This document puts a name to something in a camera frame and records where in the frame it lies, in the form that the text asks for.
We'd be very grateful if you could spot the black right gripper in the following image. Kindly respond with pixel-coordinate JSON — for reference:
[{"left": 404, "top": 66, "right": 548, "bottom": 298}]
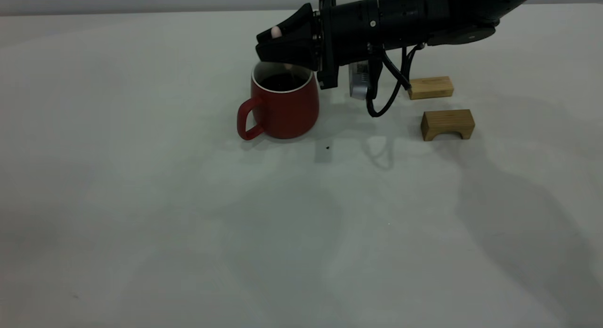
[{"left": 256, "top": 0, "right": 381, "bottom": 90}]

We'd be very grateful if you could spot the red ceramic mug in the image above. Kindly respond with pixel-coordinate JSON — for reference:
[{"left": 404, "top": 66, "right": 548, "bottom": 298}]
[{"left": 237, "top": 62, "right": 320, "bottom": 141}]

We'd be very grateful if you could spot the dark coffee liquid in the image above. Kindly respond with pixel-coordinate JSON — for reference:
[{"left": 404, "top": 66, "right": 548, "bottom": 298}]
[{"left": 259, "top": 74, "right": 307, "bottom": 92}]

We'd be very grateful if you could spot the plain rectangular wooden block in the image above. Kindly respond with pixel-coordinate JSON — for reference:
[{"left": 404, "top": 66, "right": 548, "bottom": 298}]
[{"left": 407, "top": 76, "right": 454, "bottom": 100}]

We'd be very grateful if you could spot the arched wooden block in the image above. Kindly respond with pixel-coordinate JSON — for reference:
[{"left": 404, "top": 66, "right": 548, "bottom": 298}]
[{"left": 421, "top": 109, "right": 475, "bottom": 141}]

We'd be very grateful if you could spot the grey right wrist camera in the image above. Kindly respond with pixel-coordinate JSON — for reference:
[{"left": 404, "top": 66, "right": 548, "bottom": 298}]
[{"left": 349, "top": 62, "right": 374, "bottom": 100}]

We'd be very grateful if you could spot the black cable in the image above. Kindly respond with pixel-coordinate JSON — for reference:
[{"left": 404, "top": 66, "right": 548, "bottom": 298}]
[{"left": 367, "top": 43, "right": 424, "bottom": 117}]

